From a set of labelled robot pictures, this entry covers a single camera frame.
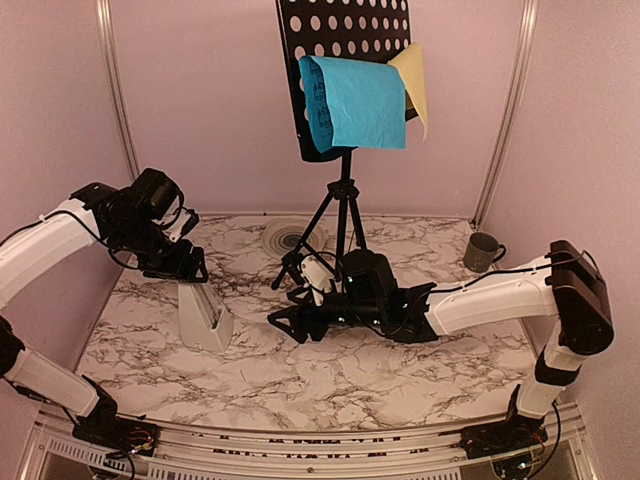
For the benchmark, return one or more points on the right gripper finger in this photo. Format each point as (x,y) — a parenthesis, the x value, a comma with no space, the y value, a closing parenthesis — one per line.
(300,295)
(288,321)

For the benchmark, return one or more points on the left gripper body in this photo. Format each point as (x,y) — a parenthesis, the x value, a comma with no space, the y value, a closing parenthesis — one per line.
(162,261)

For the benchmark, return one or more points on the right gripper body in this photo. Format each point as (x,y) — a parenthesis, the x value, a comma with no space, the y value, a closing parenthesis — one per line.
(320,326)

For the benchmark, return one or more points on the white metronome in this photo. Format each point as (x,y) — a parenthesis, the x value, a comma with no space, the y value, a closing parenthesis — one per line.
(205,323)

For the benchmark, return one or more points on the blue sheet music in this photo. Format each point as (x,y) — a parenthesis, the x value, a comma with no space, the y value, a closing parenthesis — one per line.
(353,103)

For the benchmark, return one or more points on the black music stand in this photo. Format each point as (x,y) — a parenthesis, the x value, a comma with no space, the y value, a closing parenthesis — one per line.
(369,31)

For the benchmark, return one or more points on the yellow sheet music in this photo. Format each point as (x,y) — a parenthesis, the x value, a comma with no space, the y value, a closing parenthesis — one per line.
(410,65)

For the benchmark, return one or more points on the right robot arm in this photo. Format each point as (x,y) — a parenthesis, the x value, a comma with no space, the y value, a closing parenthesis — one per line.
(360,288)

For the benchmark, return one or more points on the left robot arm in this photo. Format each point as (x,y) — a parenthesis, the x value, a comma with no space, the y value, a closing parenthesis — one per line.
(147,219)

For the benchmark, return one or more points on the grey collapsible bowl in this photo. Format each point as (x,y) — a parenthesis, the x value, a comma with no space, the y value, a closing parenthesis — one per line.
(281,235)

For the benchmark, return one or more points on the grey mug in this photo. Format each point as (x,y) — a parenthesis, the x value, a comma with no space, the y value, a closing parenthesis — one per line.
(482,251)

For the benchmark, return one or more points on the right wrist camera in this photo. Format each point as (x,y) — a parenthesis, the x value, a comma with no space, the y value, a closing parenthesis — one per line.
(313,271)

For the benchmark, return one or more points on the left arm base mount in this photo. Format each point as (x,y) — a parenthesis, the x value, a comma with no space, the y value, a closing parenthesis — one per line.
(103,426)

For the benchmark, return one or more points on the aluminium front rail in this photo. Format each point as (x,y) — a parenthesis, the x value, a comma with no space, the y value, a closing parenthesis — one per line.
(199,452)

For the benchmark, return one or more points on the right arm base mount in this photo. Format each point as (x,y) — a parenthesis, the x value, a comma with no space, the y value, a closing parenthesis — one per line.
(514,432)

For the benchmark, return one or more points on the left aluminium frame post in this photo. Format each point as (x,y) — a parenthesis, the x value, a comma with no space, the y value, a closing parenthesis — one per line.
(108,45)

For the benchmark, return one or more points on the aluminium frame post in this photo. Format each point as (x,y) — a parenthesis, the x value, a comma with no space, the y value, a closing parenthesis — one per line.
(515,94)
(108,45)

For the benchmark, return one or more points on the right aluminium frame post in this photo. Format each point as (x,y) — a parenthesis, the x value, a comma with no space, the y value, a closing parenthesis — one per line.
(515,94)

